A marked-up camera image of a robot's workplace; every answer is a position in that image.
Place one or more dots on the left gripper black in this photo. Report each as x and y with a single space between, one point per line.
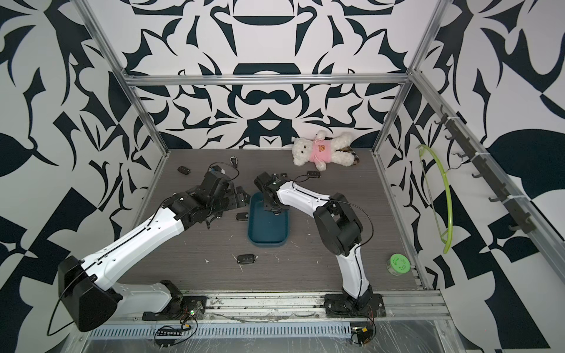
235 202

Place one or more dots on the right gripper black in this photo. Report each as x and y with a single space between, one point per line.
265 204

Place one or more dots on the dark teal storage box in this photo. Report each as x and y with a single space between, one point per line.
265 228

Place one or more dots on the black car key front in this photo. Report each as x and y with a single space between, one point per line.
246 259

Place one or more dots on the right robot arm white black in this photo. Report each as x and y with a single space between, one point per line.
340 230

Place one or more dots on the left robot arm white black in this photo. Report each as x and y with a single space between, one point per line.
90 289

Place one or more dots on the black connector box left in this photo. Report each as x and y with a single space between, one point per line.
167 336

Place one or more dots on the black connector box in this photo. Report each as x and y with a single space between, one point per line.
361 336
167 336

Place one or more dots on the black connector box right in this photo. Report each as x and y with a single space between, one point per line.
361 336

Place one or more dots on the white teddy bear pink shirt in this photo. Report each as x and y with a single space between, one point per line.
323 150

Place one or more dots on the green tape roll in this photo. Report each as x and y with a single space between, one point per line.
398 265

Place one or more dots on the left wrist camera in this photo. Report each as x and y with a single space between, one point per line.
215 183

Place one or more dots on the car key with metal ring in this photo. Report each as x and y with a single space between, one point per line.
234 162

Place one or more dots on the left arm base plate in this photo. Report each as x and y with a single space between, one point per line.
178 309

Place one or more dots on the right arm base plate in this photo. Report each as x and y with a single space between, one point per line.
344 306

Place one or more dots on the green hoop on wall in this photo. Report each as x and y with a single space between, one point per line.
446 236

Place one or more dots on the black hook rail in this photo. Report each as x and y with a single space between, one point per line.
488 171

